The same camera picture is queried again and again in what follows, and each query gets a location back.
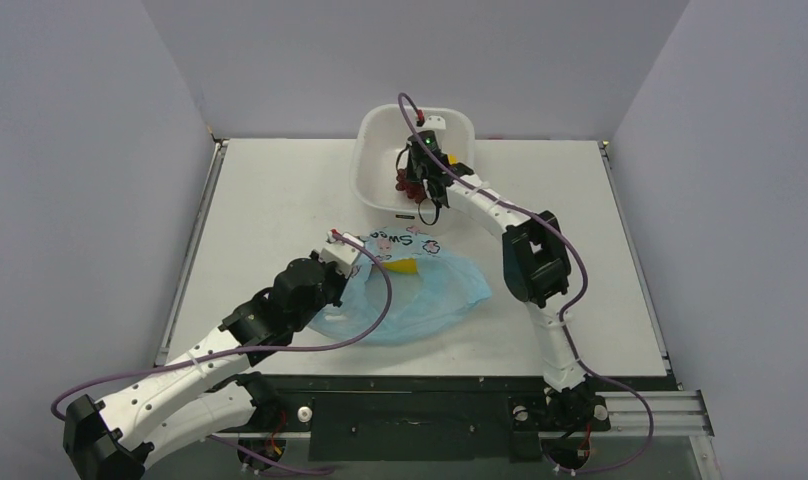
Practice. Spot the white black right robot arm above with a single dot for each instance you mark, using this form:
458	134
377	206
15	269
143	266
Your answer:
535	266

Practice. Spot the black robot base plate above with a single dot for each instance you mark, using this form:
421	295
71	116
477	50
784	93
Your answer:
445	418

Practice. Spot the dark red fake fruit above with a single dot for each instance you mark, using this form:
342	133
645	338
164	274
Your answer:
410	185

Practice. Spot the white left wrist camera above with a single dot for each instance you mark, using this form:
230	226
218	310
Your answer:
343	250

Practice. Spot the white plastic basket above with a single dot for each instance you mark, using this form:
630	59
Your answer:
379	152

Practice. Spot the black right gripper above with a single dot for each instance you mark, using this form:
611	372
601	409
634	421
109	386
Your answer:
418	176

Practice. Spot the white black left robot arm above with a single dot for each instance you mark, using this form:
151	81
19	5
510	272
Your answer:
108	438

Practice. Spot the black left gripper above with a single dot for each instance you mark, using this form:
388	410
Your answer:
338	277

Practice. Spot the light blue plastic bag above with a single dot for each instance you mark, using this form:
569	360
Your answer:
446	289

